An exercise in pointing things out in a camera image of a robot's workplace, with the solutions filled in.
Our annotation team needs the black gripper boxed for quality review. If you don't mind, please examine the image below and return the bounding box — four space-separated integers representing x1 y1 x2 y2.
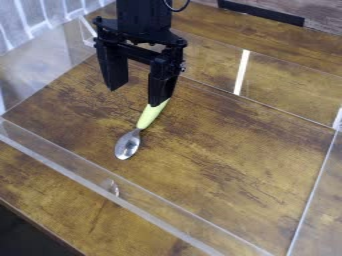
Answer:
92 0 188 107

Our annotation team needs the green handled metal spoon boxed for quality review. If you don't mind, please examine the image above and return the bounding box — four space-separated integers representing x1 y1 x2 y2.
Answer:
114 100 168 160

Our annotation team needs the clear acrylic triangle bracket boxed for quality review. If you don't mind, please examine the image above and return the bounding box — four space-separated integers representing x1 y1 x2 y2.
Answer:
79 17 97 47

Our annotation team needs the clear acrylic enclosure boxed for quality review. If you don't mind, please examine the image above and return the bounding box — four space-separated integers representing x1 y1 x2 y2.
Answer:
0 4 342 256

